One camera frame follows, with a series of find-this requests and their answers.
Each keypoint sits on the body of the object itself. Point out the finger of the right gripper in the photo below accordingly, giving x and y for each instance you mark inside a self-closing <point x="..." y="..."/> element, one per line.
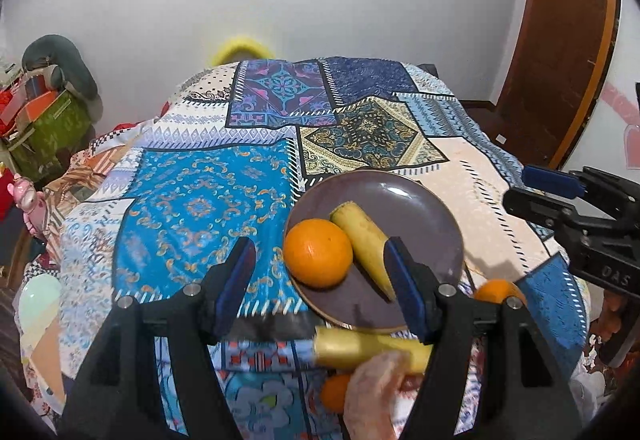
<point x="551" y="181"/>

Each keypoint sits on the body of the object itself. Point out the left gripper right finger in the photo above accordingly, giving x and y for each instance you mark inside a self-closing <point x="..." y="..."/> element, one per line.
<point x="491" y="374"/>

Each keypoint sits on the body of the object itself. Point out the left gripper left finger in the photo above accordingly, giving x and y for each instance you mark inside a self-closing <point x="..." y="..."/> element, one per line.
<point x="149" y="374"/>

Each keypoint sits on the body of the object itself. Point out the large orange with sticker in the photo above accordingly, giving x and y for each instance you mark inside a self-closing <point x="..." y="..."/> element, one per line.
<point x="498" y="290"/>

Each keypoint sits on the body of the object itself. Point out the small tangerine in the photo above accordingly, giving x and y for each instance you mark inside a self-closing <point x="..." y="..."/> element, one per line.
<point x="333" y="392"/>

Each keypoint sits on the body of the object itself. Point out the patchwork patterned bedspread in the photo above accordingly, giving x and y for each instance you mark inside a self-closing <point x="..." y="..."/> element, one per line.
<point x="251" y="148"/>

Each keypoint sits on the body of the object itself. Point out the wooden door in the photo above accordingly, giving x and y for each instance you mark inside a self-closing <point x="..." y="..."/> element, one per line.
<point x="555" y="76"/>

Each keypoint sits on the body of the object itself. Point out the dark purple plate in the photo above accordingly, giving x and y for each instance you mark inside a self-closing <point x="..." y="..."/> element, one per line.
<point x="371" y="207"/>

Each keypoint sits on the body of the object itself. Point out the pink toy figure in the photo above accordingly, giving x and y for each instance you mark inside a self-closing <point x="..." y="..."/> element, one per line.
<point x="31" y="202"/>

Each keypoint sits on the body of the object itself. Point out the green storage box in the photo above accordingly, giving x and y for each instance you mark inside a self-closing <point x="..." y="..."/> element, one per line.
<point x="42" y="150"/>

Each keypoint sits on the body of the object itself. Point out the grey plush toy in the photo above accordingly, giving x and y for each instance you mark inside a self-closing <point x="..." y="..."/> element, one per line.
<point x="68" y="72"/>

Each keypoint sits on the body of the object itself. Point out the red box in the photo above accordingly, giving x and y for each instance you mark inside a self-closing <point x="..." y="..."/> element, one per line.
<point x="11" y="102"/>

